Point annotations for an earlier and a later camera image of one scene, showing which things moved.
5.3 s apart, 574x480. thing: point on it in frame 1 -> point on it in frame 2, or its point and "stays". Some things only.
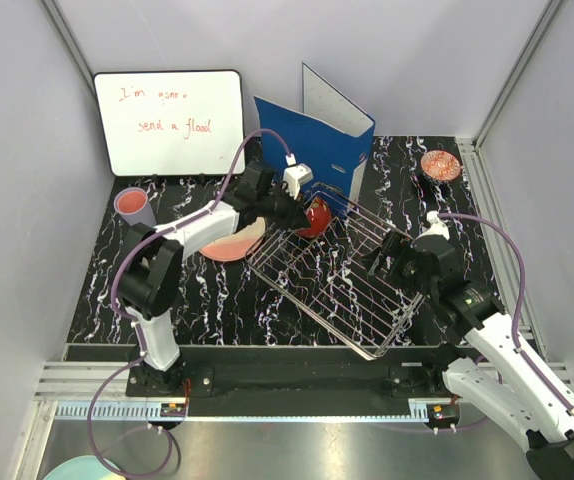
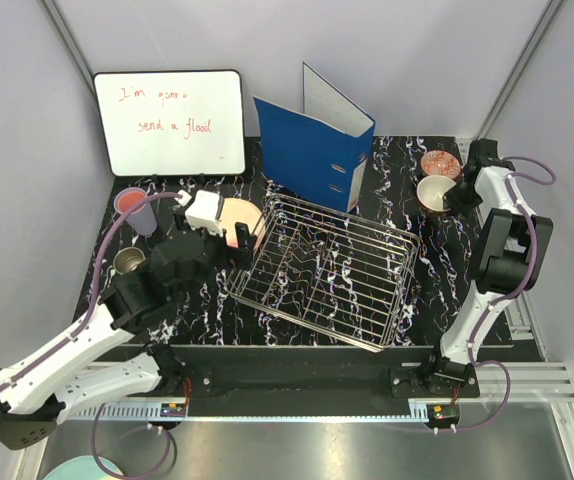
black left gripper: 296,217 -> 240,257
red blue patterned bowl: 440,164 stays
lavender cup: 132,205 stays
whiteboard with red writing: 172,123 stays
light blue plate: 88,467 stays
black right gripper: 398,246 -> 452,202
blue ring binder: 331,136 stays
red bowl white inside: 319,214 -> 430,191
